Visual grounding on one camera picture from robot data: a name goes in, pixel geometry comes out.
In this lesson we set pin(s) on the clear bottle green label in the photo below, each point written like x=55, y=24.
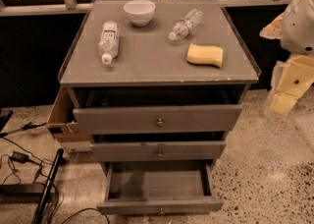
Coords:
x=186, y=25

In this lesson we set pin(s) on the clear bottle white label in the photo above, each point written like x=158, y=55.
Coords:
x=108, y=45

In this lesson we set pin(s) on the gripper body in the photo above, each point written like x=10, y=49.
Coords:
x=298, y=28

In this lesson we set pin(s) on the grey drawer cabinet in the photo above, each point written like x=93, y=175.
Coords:
x=152, y=70

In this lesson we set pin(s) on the cardboard box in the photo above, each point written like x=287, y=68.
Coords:
x=63, y=126

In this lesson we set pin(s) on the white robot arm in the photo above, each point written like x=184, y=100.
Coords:
x=294, y=28

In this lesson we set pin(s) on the yellow sponge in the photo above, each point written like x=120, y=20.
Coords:
x=205, y=55

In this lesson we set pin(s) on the grey middle drawer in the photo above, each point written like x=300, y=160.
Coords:
x=153, y=151

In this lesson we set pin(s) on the white ceramic bowl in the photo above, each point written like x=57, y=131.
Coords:
x=140, y=12

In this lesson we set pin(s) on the grey bottom drawer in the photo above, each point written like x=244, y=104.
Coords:
x=159, y=187

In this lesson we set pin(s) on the black pole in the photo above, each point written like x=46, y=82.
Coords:
x=37, y=217

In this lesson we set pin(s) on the grey top drawer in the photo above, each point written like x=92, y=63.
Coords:
x=156, y=119

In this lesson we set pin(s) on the grey drawer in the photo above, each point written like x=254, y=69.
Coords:
x=156, y=119
x=153, y=151
x=159, y=187

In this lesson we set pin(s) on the black power adapter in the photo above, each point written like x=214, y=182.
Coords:
x=19, y=157

